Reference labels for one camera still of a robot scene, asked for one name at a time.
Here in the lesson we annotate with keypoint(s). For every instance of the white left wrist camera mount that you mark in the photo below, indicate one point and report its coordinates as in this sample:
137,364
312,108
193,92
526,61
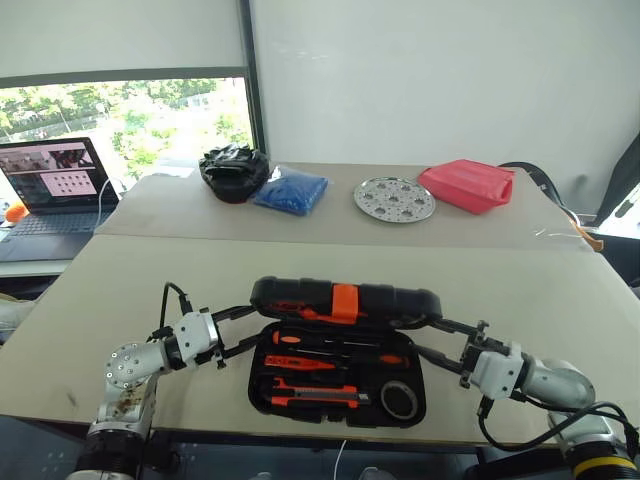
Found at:
192,335

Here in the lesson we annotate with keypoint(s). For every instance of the black fabric cover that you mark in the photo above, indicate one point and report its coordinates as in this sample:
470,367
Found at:
625,185

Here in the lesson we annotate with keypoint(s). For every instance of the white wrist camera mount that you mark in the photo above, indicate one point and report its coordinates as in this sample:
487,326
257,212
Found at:
497,372
192,335

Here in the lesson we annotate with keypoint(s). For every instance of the black screwdriver with orange inlay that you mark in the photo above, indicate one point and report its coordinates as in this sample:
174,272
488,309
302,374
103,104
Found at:
395,360

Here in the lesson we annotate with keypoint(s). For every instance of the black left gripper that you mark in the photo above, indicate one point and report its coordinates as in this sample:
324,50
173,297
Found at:
220,345

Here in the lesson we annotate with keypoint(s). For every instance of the orange round object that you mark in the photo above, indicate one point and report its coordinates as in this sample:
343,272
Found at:
17,212

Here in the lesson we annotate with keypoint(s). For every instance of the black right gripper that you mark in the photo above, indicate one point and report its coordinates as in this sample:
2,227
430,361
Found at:
475,350

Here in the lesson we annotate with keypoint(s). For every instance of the black plastic tool case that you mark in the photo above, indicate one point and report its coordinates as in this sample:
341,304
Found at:
390,295

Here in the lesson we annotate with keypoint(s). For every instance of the round perforated metal plate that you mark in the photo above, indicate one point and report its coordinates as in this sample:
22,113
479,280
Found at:
395,199

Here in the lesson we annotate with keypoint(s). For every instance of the blue bag of pieces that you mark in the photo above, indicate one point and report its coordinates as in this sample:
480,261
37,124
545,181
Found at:
290,192

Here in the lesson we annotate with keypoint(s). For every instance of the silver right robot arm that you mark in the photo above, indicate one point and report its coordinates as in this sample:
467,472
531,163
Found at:
560,385

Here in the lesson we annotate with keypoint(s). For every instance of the white roller blind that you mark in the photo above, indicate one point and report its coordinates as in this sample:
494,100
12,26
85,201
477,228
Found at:
125,35

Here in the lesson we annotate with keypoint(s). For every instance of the slim metal tool orange end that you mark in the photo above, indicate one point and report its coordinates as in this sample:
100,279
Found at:
287,338

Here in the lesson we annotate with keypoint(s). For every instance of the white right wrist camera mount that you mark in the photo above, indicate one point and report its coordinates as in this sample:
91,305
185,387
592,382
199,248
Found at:
497,372

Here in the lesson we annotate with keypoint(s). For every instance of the dark open laptop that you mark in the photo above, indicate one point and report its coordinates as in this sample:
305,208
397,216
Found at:
50,225

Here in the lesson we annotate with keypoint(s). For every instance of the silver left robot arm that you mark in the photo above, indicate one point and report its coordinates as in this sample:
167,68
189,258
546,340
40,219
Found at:
130,365

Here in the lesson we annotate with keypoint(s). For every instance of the black plastic bag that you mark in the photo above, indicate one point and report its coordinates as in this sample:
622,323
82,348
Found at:
232,172

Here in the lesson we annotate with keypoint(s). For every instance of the grey rounded shape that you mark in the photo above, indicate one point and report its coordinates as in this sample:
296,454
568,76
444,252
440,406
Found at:
262,476
371,474

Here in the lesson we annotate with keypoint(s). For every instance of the orange utility knife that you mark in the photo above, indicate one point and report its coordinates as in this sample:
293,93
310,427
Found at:
320,400

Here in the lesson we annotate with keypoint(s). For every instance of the black window frame post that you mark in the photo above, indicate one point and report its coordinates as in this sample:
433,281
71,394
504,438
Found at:
252,75

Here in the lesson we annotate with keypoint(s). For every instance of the red plastic bag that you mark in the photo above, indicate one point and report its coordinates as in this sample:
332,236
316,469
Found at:
465,185

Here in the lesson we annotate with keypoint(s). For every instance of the orange case latch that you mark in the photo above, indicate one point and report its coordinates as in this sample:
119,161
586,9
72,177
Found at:
345,300

